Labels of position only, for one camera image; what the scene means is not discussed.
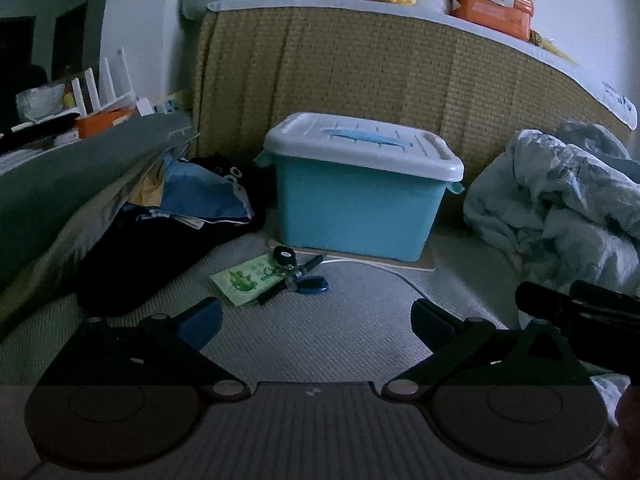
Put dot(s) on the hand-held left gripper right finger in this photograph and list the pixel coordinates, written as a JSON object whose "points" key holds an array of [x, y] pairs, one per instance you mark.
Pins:
{"points": [[425, 322]]}

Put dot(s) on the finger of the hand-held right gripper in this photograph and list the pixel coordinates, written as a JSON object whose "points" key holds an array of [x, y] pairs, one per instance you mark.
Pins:
{"points": [[610, 297], [600, 335]]}

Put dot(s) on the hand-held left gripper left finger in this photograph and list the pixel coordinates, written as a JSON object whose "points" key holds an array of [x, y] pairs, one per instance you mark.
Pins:
{"points": [[202, 322]]}

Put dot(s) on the teal plastic storage bin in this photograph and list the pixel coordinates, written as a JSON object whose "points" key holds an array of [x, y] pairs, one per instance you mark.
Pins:
{"points": [[350, 210]]}

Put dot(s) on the green wipe packet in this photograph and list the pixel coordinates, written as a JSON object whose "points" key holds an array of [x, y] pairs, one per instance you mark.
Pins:
{"points": [[240, 280]]}

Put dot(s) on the black key fob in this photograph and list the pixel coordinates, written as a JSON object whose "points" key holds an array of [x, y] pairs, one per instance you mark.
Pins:
{"points": [[283, 255]]}

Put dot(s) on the blue floral quilt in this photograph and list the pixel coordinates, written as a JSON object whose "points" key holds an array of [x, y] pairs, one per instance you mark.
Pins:
{"points": [[560, 200]]}

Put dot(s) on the black pen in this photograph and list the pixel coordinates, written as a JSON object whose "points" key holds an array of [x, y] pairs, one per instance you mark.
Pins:
{"points": [[310, 263]]}

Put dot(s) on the yellow cloth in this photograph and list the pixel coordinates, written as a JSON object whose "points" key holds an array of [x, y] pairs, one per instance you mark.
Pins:
{"points": [[147, 192]]}

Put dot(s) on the black plush with white rings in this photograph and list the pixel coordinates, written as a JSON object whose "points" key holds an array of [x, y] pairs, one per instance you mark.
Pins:
{"points": [[215, 170]]}

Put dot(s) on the grey green cushion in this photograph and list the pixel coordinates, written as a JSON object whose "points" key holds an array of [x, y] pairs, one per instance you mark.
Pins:
{"points": [[65, 185]]}

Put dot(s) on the white power strip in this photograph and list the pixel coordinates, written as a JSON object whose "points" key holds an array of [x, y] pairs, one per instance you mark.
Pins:
{"points": [[172, 102]]}

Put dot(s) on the orange box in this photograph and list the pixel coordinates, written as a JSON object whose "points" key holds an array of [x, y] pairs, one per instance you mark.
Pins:
{"points": [[105, 122]]}

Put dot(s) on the white plug adapter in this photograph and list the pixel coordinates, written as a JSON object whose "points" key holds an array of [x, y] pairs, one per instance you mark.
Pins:
{"points": [[145, 106]]}

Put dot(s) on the white router with antennas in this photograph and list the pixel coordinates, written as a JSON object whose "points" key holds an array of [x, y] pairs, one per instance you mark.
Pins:
{"points": [[112, 85]]}

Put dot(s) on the yellow fabric item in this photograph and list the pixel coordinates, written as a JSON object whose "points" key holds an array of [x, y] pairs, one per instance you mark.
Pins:
{"points": [[550, 47]]}

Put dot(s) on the upright mattress with woven face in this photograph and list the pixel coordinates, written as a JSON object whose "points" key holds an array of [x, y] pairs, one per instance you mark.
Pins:
{"points": [[350, 60]]}

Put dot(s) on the white plastic bag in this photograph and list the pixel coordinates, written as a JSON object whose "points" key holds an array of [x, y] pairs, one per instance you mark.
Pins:
{"points": [[40, 102]]}

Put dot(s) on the orange first aid kit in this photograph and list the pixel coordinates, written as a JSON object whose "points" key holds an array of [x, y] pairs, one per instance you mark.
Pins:
{"points": [[490, 7]]}

